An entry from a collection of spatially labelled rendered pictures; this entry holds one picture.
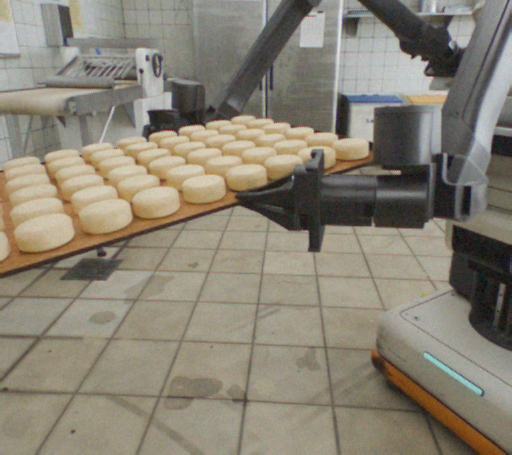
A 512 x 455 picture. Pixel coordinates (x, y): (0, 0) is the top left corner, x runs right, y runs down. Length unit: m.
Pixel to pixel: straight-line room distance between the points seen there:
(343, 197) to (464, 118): 0.17
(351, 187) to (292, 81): 3.84
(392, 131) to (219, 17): 3.94
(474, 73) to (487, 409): 1.06
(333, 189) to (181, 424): 1.24
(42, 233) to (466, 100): 0.47
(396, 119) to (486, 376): 1.10
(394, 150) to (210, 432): 1.26
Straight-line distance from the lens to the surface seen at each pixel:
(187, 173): 0.54
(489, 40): 0.59
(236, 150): 0.63
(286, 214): 0.45
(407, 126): 0.43
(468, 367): 1.46
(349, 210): 0.44
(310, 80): 4.27
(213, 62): 4.32
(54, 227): 0.45
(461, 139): 0.52
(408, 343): 1.54
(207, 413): 1.60
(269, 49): 1.00
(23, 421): 1.75
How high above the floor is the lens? 1.12
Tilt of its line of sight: 18 degrees down
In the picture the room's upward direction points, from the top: straight up
